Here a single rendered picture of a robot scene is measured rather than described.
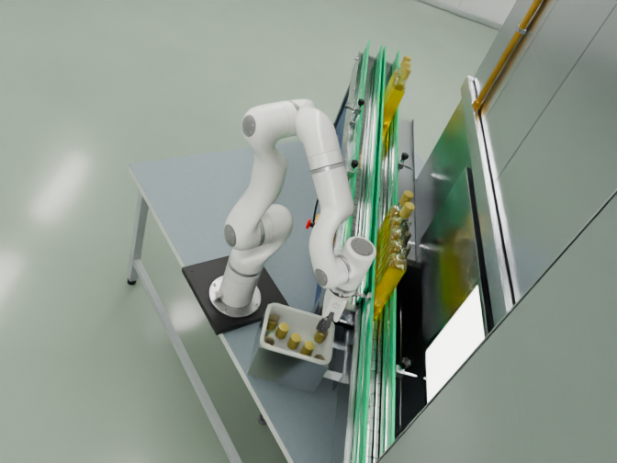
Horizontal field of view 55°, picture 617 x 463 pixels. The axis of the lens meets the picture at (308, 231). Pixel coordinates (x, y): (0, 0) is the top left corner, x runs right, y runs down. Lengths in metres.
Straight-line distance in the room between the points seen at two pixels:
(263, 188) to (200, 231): 0.68
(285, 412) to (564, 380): 1.54
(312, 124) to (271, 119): 0.14
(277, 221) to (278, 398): 0.58
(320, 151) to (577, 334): 1.09
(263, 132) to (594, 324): 1.22
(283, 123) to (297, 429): 0.96
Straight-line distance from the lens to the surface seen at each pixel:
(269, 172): 1.70
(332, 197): 1.49
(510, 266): 1.48
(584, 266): 0.51
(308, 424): 1.98
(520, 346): 0.56
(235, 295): 2.05
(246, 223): 1.78
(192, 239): 2.33
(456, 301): 1.64
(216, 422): 2.53
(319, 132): 1.50
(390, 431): 1.61
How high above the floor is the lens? 2.43
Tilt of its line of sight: 42 degrees down
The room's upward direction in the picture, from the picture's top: 23 degrees clockwise
